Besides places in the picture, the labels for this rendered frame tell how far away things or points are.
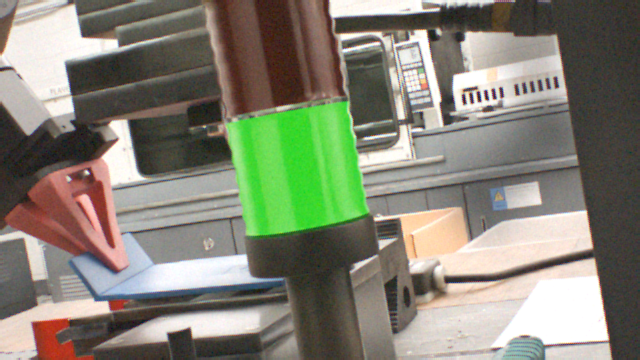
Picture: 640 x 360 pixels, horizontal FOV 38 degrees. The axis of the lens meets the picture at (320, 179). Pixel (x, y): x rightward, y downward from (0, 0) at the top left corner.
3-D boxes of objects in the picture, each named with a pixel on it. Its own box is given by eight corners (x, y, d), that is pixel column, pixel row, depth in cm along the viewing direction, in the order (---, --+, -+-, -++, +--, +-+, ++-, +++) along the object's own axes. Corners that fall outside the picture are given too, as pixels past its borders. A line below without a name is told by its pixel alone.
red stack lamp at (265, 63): (256, 115, 30) (237, 14, 30) (365, 94, 29) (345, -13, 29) (201, 122, 27) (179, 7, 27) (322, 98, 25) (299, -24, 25)
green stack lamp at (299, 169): (276, 220, 31) (257, 120, 30) (385, 204, 29) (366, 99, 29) (223, 241, 27) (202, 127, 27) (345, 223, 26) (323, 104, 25)
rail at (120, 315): (125, 348, 58) (117, 309, 58) (319, 329, 54) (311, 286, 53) (119, 351, 58) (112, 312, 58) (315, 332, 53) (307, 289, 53)
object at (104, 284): (134, 272, 67) (125, 232, 66) (332, 252, 61) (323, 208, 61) (76, 303, 60) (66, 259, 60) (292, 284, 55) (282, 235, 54)
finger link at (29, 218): (137, 247, 58) (45, 130, 59) (68, 308, 61) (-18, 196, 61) (188, 220, 64) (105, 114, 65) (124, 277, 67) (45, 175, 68)
